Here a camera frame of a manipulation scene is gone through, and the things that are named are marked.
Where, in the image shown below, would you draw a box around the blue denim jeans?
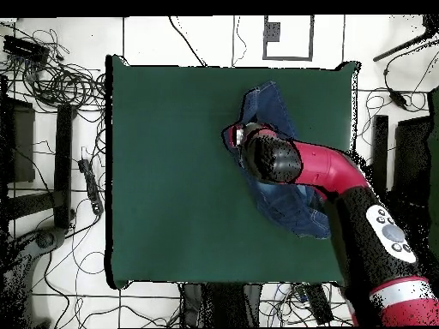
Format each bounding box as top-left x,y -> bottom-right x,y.
221,81 -> 332,240

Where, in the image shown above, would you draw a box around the black flat box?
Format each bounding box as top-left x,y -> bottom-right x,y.
3,34 -> 51,63

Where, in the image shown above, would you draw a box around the dark green table cloth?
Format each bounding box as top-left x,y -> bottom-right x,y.
105,54 -> 361,290

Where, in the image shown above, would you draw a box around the small grey square plate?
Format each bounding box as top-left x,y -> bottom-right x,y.
265,21 -> 281,43

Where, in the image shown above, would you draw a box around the black upright stand bar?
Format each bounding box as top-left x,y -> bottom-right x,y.
371,114 -> 389,193
52,104 -> 75,230

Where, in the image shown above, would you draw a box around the black power strip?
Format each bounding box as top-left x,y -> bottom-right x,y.
77,159 -> 105,216

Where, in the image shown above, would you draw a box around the black power adapter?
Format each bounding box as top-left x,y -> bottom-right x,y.
388,87 -> 409,111

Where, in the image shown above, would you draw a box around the dark rectangular panel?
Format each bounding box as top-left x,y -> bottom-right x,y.
4,97 -> 36,184
390,116 -> 435,206

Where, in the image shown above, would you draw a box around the black rectangular device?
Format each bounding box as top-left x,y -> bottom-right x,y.
294,283 -> 335,326

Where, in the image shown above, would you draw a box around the black tripod pole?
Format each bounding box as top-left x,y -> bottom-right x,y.
372,15 -> 439,63

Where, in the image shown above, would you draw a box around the grey wheeled stand base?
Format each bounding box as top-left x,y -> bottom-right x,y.
0,225 -> 68,328

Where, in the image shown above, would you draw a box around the grey square frame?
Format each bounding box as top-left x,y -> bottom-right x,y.
262,15 -> 315,62

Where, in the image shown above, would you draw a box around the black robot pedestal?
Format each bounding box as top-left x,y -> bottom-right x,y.
179,282 -> 263,328

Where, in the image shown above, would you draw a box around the black cable tangle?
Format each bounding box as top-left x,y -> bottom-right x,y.
0,27 -> 107,114

